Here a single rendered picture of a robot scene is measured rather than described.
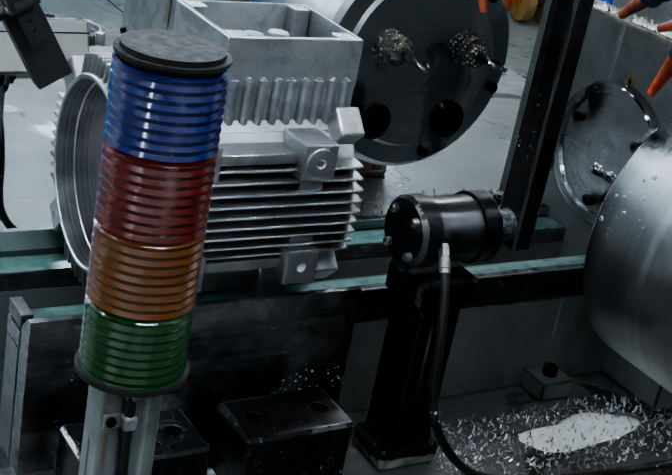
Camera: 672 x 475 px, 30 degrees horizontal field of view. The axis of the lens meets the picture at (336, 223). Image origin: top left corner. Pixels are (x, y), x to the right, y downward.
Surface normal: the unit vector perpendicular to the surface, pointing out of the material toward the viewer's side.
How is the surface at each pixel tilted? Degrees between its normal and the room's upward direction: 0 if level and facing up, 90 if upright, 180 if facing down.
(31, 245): 45
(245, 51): 90
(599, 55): 90
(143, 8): 90
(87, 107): 114
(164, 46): 0
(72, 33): 67
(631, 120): 90
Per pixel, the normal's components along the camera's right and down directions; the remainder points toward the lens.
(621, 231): -0.81, -0.09
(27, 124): 0.18, -0.90
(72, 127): 0.45, 0.56
